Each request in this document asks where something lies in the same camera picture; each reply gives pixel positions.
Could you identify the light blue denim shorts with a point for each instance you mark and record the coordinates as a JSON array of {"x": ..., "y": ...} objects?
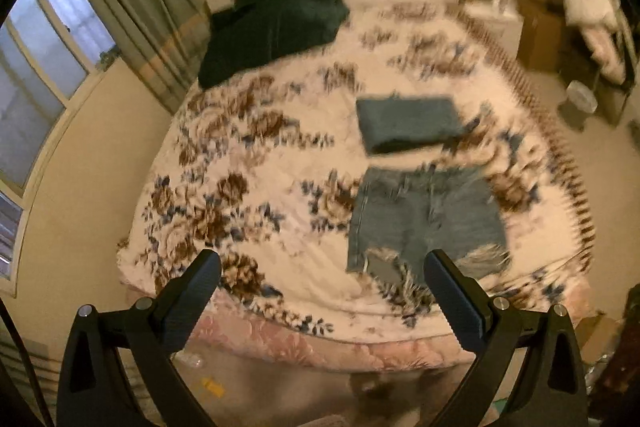
[{"x": 400, "y": 216}]

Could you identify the yellow object on floor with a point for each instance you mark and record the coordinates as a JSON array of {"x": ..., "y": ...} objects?
[{"x": 213, "y": 387}]

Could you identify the floral bed blanket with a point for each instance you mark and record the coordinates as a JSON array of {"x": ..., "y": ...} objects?
[{"x": 265, "y": 169}]

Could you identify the white nightstand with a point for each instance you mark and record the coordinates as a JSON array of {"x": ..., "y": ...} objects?
[{"x": 501, "y": 18}]

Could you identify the dark green blanket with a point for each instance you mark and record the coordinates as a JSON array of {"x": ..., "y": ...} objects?
[{"x": 253, "y": 33}]

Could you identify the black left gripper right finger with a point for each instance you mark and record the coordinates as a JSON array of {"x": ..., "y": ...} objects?
[{"x": 550, "y": 389}]

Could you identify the grey green curtain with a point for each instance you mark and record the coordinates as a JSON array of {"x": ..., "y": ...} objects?
[{"x": 140, "y": 6}]

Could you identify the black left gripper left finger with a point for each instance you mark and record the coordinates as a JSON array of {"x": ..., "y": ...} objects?
[{"x": 94, "y": 389}]

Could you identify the folded dark blue pants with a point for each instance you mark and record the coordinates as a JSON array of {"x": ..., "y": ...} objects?
[{"x": 390, "y": 125}]

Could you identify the white mesh waste bin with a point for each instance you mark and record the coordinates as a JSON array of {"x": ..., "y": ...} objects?
[{"x": 580, "y": 104}]

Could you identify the pink bed skirt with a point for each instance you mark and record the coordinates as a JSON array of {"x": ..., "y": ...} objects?
[{"x": 229, "y": 327}]

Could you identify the brown cardboard box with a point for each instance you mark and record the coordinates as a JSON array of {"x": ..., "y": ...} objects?
[{"x": 542, "y": 36}]

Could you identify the window with white frame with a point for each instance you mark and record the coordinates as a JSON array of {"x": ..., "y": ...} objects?
[{"x": 53, "y": 55}]

